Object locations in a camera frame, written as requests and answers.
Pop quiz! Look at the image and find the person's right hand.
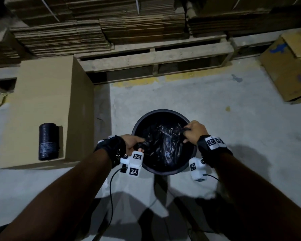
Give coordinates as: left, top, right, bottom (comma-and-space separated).
183, 119, 209, 145

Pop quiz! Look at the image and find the person's left hand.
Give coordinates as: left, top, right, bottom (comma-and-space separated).
120, 134, 146, 156

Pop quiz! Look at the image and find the round black bin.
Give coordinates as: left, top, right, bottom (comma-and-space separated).
131, 109, 198, 176

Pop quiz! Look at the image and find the roll of black bags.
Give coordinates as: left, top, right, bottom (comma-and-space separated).
38, 123, 60, 161

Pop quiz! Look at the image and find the person's right forearm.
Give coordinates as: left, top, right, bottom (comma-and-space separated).
214, 153, 301, 241

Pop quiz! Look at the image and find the person's left forearm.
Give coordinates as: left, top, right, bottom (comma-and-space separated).
0, 149, 113, 241

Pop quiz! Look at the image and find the wooden pallet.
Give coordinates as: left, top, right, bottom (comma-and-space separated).
229, 26, 301, 61
0, 66, 18, 95
74, 35, 235, 85

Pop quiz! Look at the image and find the large plain cardboard box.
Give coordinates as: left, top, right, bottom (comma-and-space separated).
0, 55, 95, 170

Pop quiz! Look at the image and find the cardboard box with blue tape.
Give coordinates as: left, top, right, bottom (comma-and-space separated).
260, 28, 301, 105

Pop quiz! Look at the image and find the black left wrist strap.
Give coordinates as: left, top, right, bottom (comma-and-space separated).
94, 135, 127, 169

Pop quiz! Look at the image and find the black wrist strap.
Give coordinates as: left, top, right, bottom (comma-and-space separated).
94, 135, 127, 169
197, 135, 233, 169

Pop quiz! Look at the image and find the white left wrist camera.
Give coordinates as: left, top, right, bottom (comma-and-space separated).
120, 151, 144, 178

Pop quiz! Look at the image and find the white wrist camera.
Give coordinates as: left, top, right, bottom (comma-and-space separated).
188, 157, 208, 182
120, 151, 144, 178

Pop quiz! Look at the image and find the black right wrist strap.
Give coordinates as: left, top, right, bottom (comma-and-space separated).
197, 135, 233, 169

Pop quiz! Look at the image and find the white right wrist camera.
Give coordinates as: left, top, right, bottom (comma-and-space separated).
188, 157, 208, 182

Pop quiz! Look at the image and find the black right camera cable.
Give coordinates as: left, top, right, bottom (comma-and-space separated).
203, 173, 220, 183

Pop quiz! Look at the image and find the black camera cable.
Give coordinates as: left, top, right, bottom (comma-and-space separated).
203, 173, 220, 183
91, 167, 128, 241

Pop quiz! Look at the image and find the black left camera cable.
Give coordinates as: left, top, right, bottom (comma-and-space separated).
91, 167, 128, 241

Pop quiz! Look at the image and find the strapped bundle of flattened cardboard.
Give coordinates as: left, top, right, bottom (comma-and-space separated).
5, 0, 187, 27

